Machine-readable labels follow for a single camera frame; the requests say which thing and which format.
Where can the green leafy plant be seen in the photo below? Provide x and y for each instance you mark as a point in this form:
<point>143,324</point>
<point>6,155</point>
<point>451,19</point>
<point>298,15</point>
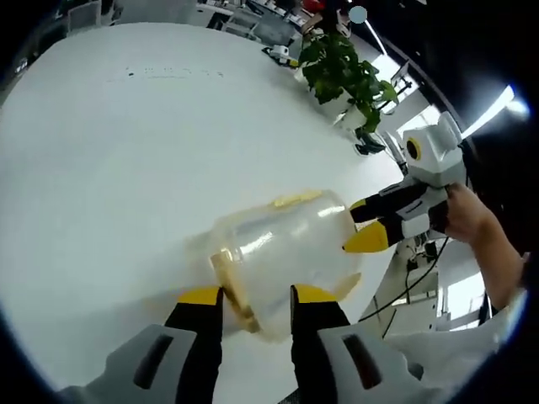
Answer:
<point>337,67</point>

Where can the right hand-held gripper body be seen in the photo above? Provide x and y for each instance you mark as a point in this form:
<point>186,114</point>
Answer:
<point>438,155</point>

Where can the person's right hand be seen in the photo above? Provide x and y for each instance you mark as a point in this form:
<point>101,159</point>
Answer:
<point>467,214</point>

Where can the clear plastic buckle container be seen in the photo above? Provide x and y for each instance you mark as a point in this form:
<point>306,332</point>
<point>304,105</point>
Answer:
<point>286,244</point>

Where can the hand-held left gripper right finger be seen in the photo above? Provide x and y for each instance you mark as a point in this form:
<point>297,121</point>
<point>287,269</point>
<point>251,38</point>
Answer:
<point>320,357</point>

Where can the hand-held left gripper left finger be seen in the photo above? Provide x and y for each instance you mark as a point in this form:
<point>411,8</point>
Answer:
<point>189,353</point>

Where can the white plant pot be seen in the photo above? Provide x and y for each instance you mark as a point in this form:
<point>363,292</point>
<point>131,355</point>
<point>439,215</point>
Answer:
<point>351,111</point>

